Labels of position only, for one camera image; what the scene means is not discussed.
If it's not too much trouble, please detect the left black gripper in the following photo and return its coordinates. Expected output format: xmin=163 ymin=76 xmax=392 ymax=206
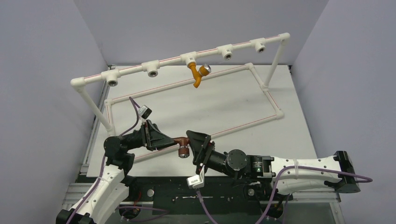
xmin=124 ymin=120 xmax=177 ymax=152

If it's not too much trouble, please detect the red-brown water faucet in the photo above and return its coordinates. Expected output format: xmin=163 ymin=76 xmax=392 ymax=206
xmin=173 ymin=137 xmax=190 ymax=159

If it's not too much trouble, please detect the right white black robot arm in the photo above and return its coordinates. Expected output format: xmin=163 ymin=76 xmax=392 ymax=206
xmin=186 ymin=131 xmax=360 ymax=199

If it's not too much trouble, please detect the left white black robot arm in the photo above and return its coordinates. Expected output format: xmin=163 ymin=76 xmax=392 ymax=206
xmin=55 ymin=120 xmax=177 ymax=224

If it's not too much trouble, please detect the orange water faucet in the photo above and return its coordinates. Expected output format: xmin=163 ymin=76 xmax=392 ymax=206
xmin=187 ymin=62 xmax=212 ymax=88

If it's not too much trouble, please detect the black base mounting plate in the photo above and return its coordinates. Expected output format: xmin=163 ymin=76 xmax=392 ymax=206
xmin=122 ymin=176 xmax=272 ymax=215

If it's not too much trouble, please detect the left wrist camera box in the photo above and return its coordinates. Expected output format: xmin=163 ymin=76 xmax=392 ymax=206
xmin=138 ymin=105 xmax=152 ymax=120

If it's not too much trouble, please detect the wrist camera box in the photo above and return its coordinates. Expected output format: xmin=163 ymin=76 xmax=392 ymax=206
xmin=138 ymin=105 xmax=152 ymax=120
xmin=186 ymin=169 xmax=205 ymax=189

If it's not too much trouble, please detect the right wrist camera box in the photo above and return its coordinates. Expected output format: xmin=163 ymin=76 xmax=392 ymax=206
xmin=186 ymin=169 xmax=205 ymax=189

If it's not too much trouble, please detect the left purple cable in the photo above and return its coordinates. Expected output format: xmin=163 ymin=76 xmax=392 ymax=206
xmin=65 ymin=97 xmax=169 ymax=224

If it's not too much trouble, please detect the white pipe frame with tees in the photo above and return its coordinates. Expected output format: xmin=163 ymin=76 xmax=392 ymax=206
xmin=71 ymin=33 xmax=290 ymax=165

